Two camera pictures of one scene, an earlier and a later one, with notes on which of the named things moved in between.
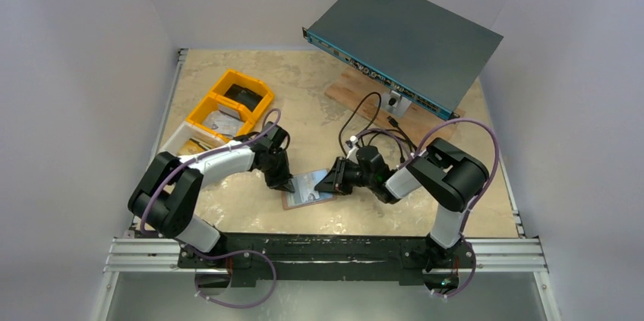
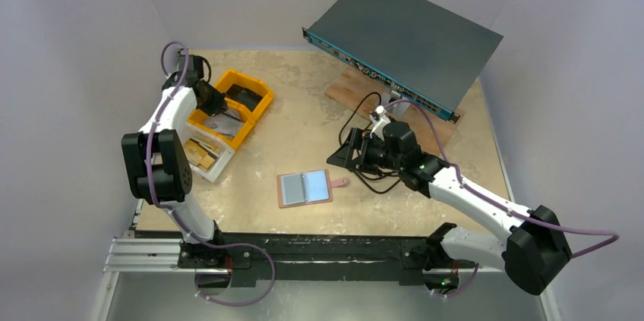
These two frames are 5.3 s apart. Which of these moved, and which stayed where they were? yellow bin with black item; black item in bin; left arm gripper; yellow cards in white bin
Moved: left arm gripper
Stayed: yellow bin with black item; black item in bin; yellow cards in white bin
